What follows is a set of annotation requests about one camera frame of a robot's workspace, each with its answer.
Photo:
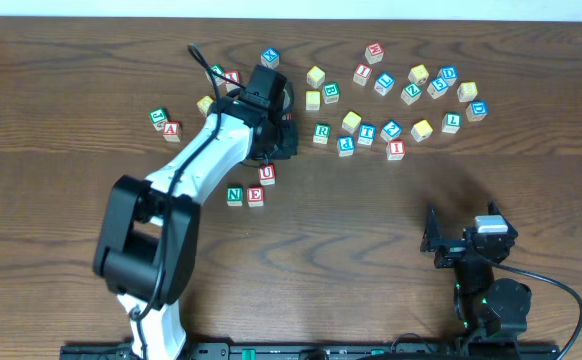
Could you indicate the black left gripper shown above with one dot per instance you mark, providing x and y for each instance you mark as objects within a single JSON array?
[{"x": 286, "y": 138}]

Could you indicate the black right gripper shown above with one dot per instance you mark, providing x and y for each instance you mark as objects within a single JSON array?
[{"x": 454, "y": 251}]

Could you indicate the red U block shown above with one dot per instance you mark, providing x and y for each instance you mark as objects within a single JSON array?
[{"x": 267, "y": 175}]

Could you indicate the red E block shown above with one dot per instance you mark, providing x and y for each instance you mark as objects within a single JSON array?
[{"x": 255, "y": 196}]

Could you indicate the green N block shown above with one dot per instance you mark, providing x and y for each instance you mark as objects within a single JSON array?
[{"x": 234, "y": 196}]

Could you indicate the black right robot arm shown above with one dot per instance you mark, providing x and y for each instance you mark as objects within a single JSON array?
[{"x": 496, "y": 308}]

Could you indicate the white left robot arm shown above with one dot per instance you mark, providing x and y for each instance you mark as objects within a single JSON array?
[{"x": 148, "y": 240}]

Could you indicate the green R block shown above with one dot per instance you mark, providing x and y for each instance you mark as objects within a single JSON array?
[{"x": 321, "y": 133}]

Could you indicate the yellow block beside B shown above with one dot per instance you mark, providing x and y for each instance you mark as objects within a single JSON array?
[{"x": 312, "y": 100}]

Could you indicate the blue P block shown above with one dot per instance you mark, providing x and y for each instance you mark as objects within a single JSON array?
[{"x": 345, "y": 146}]

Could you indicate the red Y block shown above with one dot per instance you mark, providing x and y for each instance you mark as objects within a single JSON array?
[{"x": 233, "y": 80}]

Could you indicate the green B block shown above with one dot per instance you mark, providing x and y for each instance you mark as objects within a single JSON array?
[{"x": 330, "y": 93}]

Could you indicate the yellow block rear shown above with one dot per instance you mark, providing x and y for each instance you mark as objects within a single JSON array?
[{"x": 315, "y": 77}]

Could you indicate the yellow block far left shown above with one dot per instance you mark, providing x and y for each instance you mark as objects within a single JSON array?
[{"x": 204, "y": 105}]

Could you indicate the yellow block centre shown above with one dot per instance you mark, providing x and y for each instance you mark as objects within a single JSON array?
[{"x": 351, "y": 122}]

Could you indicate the blue X block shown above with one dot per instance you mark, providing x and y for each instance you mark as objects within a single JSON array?
[{"x": 270, "y": 58}]

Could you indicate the green F block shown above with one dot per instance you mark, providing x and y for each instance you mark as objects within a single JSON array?
[{"x": 218, "y": 74}]

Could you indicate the blue T block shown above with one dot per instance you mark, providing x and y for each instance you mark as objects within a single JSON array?
[{"x": 366, "y": 134}]

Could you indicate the red i block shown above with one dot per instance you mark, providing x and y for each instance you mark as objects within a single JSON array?
[
  {"x": 362, "y": 74},
  {"x": 395, "y": 150}
]

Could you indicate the yellow pen picture block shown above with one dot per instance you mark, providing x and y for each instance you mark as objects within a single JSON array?
[{"x": 421, "y": 130}]

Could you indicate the green 7 block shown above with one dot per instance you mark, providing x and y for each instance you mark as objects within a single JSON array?
[{"x": 451, "y": 123}]

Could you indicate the red A block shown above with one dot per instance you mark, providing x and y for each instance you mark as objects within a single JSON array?
[{"x": 172, "y": 132}]

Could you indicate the red I block rear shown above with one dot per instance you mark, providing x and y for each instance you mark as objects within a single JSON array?
[{"x": 362, "y": 74}]

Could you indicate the blue D block front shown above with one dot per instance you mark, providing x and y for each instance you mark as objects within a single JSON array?
[{"x": 476, "y": 111}]

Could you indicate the blue d block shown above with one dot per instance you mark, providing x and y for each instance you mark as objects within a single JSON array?
[
  {"x": 476, "y": 111},
  {"x": 448, "y": 74}
]

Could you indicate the blue 2 block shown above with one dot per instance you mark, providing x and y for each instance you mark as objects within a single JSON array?
[{"x": 391, "y": 131}]

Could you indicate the green J block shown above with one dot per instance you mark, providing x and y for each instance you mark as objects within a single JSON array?
[{"x": 159, "y": 118}]

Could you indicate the blue L block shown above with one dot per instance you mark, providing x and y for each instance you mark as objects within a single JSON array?
[{"x": 384, "y": 83}]

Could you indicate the yellow block right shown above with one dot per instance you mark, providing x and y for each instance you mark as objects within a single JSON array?
[{"x": 467, "y": 91}]

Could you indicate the red H block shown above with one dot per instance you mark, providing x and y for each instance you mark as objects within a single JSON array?
[{"x": 374, "y": 53}]

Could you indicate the blue 5 block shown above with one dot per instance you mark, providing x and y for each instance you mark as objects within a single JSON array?
[{"x": 437, "y": 87}]

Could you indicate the green Z block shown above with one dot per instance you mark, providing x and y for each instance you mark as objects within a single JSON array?
[{"x": 411, "y": 93}]

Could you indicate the blue D block rear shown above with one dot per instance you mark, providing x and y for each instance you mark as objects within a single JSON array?
[{"x": 448, "y": 74}]

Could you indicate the yellow monkey picture block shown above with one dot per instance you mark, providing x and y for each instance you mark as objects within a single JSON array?
[{"x": 418, "y": 75}]

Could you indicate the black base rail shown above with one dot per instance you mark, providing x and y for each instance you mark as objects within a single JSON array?
[{"x": 405, "y": 347}]

